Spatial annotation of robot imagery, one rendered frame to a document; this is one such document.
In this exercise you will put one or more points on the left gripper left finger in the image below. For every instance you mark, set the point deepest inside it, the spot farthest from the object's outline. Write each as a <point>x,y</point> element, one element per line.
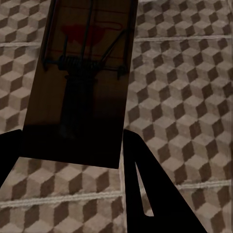
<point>10,146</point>

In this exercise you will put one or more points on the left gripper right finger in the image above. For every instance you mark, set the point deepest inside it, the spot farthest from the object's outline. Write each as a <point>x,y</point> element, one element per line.
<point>171,212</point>

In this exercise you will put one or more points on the mousetrap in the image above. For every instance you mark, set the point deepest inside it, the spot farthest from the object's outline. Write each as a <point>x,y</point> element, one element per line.
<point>78,99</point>

